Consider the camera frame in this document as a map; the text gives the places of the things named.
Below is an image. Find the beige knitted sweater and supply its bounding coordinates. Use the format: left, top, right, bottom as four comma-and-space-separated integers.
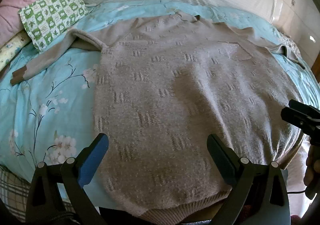
11, 12, 303, 224

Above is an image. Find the green white checkered pillow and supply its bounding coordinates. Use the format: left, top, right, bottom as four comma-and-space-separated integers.
18, 0, 89, 52

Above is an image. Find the plaid blanket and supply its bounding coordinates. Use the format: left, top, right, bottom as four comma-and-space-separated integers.
1, 165, 78, 224

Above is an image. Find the yellow cartoon print pillow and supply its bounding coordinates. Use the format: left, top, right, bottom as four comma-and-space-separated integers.
0, 30, 31, 71

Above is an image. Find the person's right hand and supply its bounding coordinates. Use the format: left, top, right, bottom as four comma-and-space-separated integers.
304, 145, 320, 186

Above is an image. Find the light blue floral duvet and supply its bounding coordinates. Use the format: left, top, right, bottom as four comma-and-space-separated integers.
0, 0, 320, 212

